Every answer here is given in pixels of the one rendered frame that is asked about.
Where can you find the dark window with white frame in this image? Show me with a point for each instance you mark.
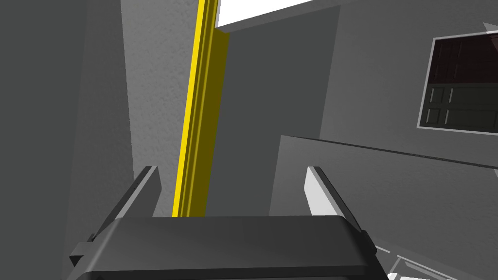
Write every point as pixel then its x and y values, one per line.
pixel 463 85

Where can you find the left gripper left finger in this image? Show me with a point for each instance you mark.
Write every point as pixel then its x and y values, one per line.
pixel 141 194

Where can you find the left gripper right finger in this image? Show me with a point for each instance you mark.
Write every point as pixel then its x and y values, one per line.
pixel 323 194

